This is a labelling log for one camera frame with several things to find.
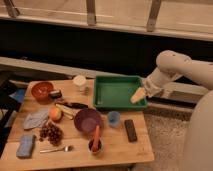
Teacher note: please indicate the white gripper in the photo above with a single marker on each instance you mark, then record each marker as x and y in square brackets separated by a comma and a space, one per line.
[152, 86]

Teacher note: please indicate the orange red pepper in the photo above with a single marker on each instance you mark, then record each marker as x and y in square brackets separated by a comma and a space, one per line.
[96, 139]

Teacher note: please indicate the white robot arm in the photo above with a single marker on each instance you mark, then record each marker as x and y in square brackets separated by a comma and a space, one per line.
[170, 67]

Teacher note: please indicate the purple bowl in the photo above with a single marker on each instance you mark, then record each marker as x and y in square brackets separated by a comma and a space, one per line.
[87, 119]

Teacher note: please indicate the orange red bowl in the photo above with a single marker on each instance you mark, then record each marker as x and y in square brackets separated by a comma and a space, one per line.
[40, 91]

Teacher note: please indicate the green plastic tray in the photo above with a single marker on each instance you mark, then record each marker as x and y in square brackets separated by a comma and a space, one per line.
[114, 93]

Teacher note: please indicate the small blue cup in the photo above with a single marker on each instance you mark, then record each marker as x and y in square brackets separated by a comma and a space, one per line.
[113, 118]

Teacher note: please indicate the black remote bar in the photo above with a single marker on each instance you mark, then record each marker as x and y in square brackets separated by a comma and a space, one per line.
[130, 129]

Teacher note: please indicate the white plastic cup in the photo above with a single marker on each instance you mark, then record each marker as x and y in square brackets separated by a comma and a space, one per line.
[80, 82]

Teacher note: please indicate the wooden spatula stick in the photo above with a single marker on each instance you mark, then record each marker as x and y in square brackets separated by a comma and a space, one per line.
[66, 111]

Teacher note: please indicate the small dark can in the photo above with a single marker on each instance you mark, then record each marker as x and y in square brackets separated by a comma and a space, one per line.
[55, 94]

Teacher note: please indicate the red yellow apple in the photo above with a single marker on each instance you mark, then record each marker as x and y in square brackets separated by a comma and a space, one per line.
[55, 114]

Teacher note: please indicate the bunch of red grapes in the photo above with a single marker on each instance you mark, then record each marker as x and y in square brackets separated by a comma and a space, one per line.
[52, 133]

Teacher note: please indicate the grey cloth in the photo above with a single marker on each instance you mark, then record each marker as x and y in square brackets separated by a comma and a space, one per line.
[35, 120]

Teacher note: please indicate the blue sponge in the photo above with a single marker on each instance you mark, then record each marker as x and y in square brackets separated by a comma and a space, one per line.
[26, 146]

